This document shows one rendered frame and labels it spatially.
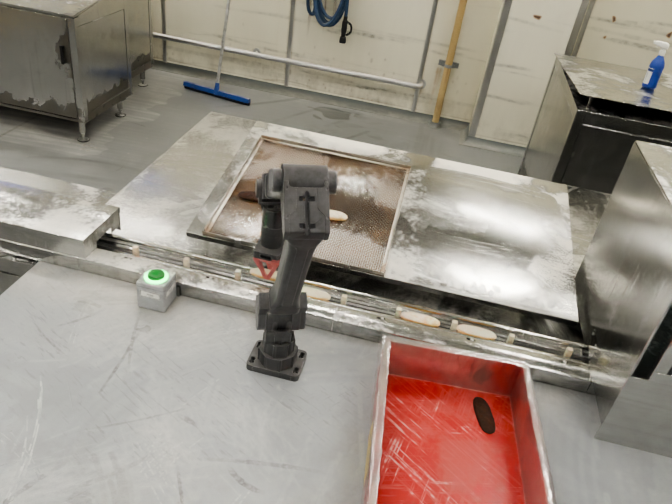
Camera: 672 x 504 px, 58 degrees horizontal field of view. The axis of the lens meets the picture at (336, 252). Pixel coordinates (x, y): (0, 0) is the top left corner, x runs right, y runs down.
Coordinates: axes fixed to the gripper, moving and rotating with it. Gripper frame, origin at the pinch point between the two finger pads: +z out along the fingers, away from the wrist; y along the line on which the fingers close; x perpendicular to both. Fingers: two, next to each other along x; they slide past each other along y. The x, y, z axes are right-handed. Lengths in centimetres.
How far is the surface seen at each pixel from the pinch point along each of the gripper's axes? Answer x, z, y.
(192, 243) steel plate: 26.3, 6.7, 13.6
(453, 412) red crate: -50, 6, -26
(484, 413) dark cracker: -56, 5, -25
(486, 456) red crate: -57, 6, -35
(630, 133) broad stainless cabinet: -122, 0, 165
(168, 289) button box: 20.5, 1.0, -14.3
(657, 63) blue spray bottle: -134, -23, 206
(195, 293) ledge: 15.8, 4.6, -9.2
